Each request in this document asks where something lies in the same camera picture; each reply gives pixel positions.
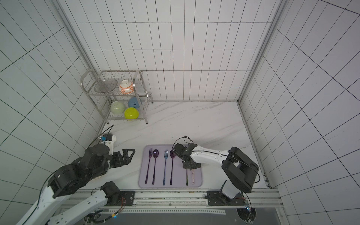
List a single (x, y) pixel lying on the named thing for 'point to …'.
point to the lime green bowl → (131, 113)
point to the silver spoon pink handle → (193, 176)
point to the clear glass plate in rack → (108, 86)
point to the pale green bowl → (117, 108)
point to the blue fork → (166, 155)
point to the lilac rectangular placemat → (160, 167)
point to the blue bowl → (133, 102)
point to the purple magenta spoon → (172, 155)
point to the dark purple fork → (150, 152)
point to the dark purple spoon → (155, 154)
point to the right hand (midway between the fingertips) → (186, 167)
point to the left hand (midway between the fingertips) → (125, 156)
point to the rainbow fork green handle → (187, 183)
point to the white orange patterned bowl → (126, 87)
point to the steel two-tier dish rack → (118, 94)
